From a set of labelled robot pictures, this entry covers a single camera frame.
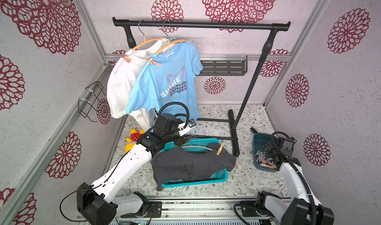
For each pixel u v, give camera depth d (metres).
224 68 0.99
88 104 0.75
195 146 0.85
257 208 0.69
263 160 0.90
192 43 0.70
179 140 0.66
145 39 0.60
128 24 0.56
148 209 0.73
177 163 0.76
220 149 0.80
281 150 0.63
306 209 0.40
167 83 0.72
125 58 0.62
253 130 1.06
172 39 0.67
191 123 0.61
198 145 0.83
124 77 0.63
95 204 0.37
